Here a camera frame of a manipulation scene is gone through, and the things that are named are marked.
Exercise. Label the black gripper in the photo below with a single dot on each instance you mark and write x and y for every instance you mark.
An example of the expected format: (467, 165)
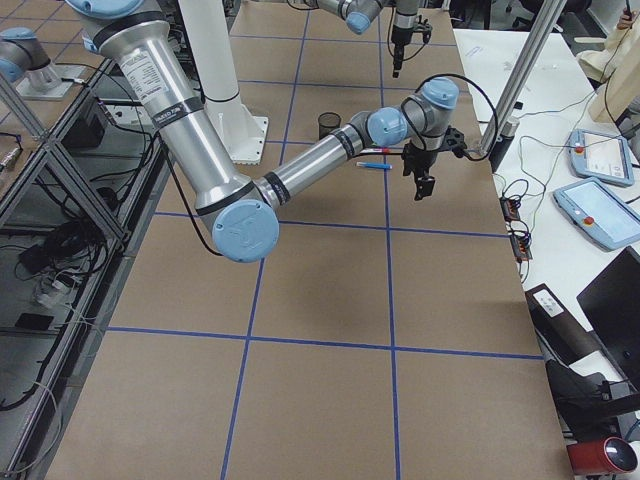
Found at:
(401, 28)
(419, 159)

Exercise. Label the red whiteboard marker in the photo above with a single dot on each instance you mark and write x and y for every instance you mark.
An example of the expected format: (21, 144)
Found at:
(375, 151)

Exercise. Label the blue highlighter pen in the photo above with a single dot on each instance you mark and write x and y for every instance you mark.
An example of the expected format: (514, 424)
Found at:
(374, 165)

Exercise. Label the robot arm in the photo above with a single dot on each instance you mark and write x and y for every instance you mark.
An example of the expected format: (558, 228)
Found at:
(359, 15)
(210, 131)

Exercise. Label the black mesh pen holder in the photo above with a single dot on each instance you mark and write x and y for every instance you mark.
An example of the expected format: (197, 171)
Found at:
(327, 123)

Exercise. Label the teach pendant far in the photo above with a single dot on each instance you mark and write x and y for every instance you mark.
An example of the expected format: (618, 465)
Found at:
(603, 156)

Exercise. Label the teach pendant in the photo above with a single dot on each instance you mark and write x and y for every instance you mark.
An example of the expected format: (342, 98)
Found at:
(599, 213)
(603, 156)

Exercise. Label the teach pendant near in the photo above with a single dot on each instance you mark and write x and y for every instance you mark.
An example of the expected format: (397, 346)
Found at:
(599, 213)

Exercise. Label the seated person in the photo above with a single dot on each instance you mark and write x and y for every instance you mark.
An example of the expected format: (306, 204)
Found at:
(614, 70)

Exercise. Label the black monitor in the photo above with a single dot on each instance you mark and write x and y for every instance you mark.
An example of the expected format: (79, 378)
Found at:
(610, 303)

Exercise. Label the red cylinder can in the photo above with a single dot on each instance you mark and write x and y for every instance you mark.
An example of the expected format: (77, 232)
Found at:
(611, 455)

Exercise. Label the aluminium frame post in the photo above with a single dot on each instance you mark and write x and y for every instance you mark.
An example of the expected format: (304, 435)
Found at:
(535, 41)

